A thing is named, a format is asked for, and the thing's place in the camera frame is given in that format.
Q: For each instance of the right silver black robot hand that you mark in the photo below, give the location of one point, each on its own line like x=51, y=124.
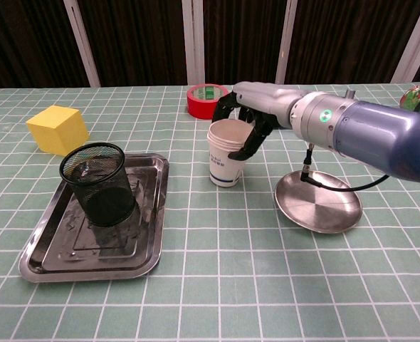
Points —
x=267, y=101

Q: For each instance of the white paper cup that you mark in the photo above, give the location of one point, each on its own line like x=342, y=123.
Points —
x=220, y=167

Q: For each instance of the black round bowl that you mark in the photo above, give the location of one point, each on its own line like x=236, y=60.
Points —
x=103, y=199

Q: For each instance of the red tape roll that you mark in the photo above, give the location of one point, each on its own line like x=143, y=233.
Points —
x=201, y=108

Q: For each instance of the round steel plate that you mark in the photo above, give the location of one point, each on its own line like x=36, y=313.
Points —
x=313, y=210

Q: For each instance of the green Pringles can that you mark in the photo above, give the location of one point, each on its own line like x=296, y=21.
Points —
x=414, y=98

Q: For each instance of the green checked tablecloth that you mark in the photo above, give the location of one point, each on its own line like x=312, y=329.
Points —
x=231, y=285

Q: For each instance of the yellow cube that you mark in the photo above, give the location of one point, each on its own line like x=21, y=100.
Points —
x=53, y=132

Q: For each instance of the rectangular steel tray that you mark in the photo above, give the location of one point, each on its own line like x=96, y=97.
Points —
x=89, y=256

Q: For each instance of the white frame post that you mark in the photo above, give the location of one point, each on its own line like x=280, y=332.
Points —
x=414, y=42
x=83, y=46
x=193, y=42
x=286, y=42

